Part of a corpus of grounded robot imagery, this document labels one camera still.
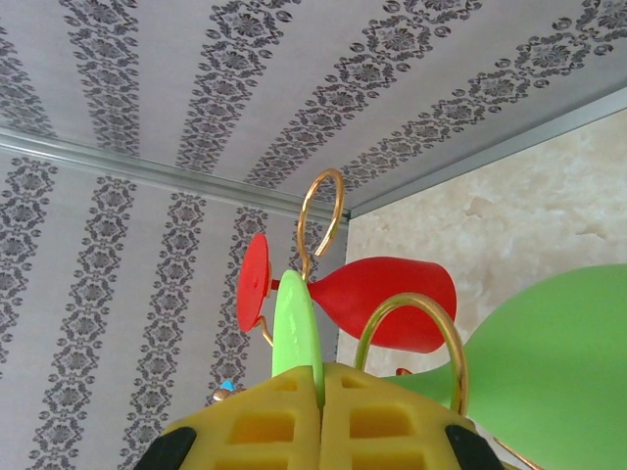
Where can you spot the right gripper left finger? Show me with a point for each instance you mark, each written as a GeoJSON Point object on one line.
{"type": "Point", "coordinates": [255, 431]}

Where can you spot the green plastic wine glass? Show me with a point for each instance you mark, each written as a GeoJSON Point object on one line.
{"type": "Point", "coordinates": [539, 367]}

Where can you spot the aluminium wall base strip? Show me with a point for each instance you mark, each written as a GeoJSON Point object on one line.
{"type": "Point", "coordinates": [490, 156]}

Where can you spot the red plastic wine glass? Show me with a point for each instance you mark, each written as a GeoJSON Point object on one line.
{"type": "Point", "coordinates": [392, 303]}

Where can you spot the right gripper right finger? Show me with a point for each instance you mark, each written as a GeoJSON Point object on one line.
{"type": "Point", "coordinates": [392, 431]}

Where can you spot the blue plastic wine glass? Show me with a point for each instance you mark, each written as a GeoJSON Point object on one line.
{"type": "Point", "coordinates": [226, 387]}

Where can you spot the aluminium corner post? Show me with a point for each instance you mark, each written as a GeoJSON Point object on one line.
{"type": "Point", "coordinates": [147, 169]}

